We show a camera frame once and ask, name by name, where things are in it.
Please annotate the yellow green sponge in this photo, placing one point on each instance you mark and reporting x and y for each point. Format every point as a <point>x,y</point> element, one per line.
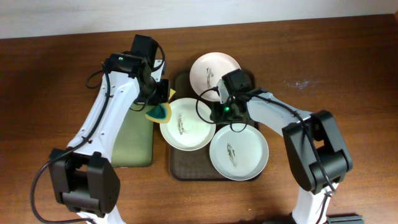
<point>158,108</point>

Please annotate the pale green plate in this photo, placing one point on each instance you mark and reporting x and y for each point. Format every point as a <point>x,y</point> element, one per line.
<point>239,152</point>

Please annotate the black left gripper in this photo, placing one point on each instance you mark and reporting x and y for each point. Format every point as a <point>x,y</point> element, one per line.
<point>162,95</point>

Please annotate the cream white plate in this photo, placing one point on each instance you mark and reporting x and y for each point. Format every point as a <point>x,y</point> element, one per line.
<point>189,128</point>

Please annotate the pink dirty plate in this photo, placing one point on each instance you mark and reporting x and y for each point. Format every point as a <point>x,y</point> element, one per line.
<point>208,70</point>

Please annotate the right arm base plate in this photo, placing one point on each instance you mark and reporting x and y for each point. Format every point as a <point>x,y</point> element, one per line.
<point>347,219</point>

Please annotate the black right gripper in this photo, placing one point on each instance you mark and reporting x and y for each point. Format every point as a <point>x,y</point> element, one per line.
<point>222,117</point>

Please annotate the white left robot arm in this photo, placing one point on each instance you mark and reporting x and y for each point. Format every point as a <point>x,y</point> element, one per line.
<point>82,176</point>

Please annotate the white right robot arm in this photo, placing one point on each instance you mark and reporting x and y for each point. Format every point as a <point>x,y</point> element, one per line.
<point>317,153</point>

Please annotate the green soapy water tray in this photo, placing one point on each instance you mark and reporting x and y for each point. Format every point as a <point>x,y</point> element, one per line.
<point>133,146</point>

